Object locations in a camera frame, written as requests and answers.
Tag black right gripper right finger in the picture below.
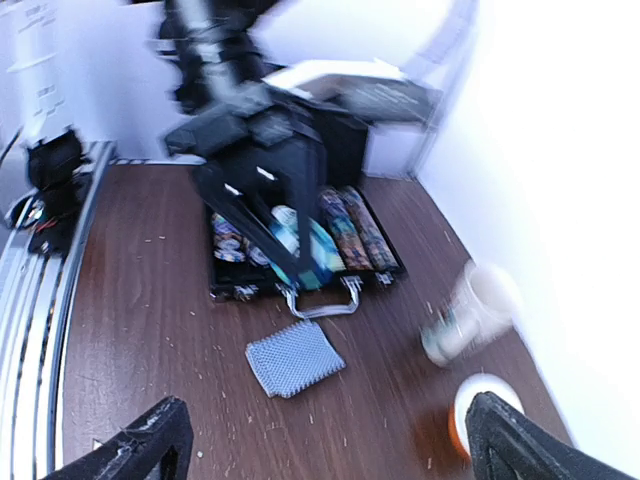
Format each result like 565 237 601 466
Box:
465 392 630 480

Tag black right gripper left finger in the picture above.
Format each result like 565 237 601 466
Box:
47 396 194 480

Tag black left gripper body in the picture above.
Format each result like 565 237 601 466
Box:
164 84 326 210

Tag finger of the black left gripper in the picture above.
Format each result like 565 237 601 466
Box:
294 139 322 280
192 164 300 280

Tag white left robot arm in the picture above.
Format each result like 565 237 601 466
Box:
158 1 325 284

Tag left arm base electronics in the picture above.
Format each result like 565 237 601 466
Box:
1 126 93 258

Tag blue texas holdem card box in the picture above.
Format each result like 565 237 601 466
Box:
269 220 346 290

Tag front poker chip stacks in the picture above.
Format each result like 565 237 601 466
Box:
211 213 269 267

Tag white orange bowl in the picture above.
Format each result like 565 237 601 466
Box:
448 373 524 461

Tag black poker chip case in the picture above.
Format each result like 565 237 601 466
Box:
207 74 444 304

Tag upper poker chip row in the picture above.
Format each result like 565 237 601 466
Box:
340 187 399 271

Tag ceramic coral pattern mug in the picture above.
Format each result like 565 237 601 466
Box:
421 260 523 367

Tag folded blue grey cloth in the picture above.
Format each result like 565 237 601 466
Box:
245 320 346 398

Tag aluminium front table rail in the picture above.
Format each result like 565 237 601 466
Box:
1 141 117 479

